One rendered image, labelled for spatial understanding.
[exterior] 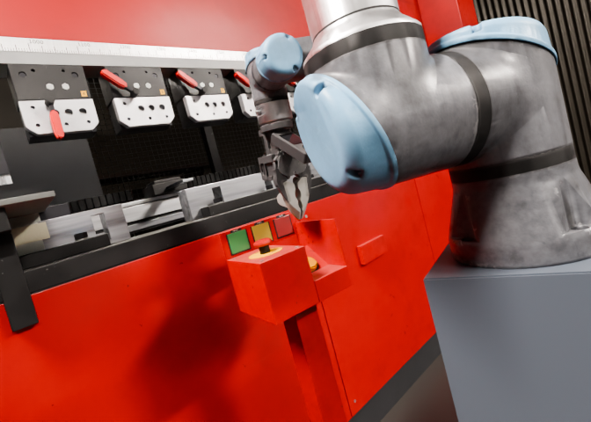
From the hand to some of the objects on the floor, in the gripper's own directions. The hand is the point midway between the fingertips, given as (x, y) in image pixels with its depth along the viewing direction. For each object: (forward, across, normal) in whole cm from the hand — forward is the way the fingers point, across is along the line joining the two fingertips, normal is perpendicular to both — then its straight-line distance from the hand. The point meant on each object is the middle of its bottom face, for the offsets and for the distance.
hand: (301, 213), depth 75 cm
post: (+94, -35, -114) cm, 152 cm away
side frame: (+90, -170, -72) cm, 206 cm away
